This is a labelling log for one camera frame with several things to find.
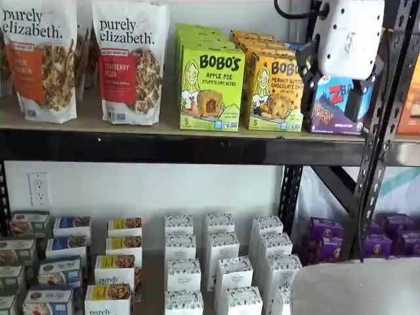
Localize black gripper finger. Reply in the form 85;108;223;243
344;58;385;121
296;39;326;122

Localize white teal plastic sheet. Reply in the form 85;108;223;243
301;165;420;230

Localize wooden shelf board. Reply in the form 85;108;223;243
0;213;306;315
0;93;420;145

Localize black cable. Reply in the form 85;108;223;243
274;0;329;19

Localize blue label oatmeal box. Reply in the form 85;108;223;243
52;216;93;242
22;287;75;315
45;235;91;263
37;255;83;289

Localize yellow label granola box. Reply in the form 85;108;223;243
84;283;134;315
104;235;143;261
107;217;143;238
94;254;143;303

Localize white patterned carton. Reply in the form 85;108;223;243
163;215;195;238
215;256;255;293
251;215;284;242
167;259;202;293
222;286;264;315
165;233;197;263
205;213;236;236
163;290;205;315
263;254;304;291
257;232;294;262
272;284;301;315
207;231;241;265

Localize black metal shelf rack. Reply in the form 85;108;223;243
377;32;420;168
0;0;413;263

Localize orange snack box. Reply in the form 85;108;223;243
395;73;420;136

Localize white granola bag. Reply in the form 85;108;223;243
0;31;16;98
74;0;101;103

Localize purple snack box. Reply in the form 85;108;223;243
308;216;345;241
306;236;344;265
364;233;394;261
395;230;420;259
382;213;418;236

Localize white wall outlet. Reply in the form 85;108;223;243
28;172;51;209

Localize yellow Bobo's peanut butter box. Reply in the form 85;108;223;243
246;52;311;133
229;30;276;45
236;37;287;53
243;45;298;66

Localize blue purple ZBar box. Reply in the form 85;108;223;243
284;41;310;52
303;74;375;137

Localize red label granola bag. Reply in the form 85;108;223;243
91;0;171;127

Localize green label oatmeal box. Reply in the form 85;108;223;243
0;293;19;315
9;211;51;239
0;264;27;295
0;238;38;267

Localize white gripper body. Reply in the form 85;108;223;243
310;0;385;80

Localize orange label granola bag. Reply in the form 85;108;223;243
0;0;79;125

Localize green Bobo's apple pie box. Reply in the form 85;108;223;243
175;23;224;66
178;45;246;133
177;38;236;99
176;31;230;83

